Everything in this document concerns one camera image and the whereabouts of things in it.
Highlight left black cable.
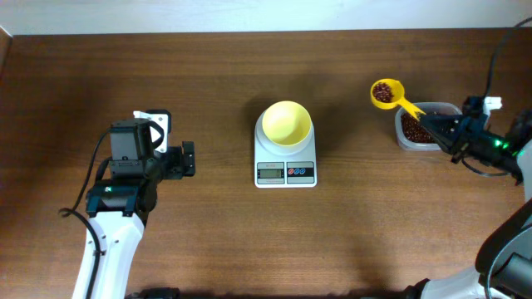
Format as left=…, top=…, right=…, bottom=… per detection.
left=57, top=126, right=165, bottom=299

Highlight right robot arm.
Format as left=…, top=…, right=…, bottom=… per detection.
left=404, top=110, right=531, bottom=298

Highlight red adzuki beans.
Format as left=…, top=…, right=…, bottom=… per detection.
left=401, top=113, right=435, bottom=144

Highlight white digital kitchen scale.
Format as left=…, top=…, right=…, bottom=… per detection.
left=254, top=112, right=318, bottom=189

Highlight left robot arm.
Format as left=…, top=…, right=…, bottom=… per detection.
left=72, top=114, right=195, bottom=298

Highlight yellow plastic measuring scoop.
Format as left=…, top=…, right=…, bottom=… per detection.
left=370, top=79, right=425, bottom=120

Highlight pale yellow plastic bowl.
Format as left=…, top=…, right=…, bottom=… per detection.
left=261, top=100, right=313, bottom=146

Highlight clear plastic food container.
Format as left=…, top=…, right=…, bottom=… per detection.
left=395, top=102, right=462, bottom=151

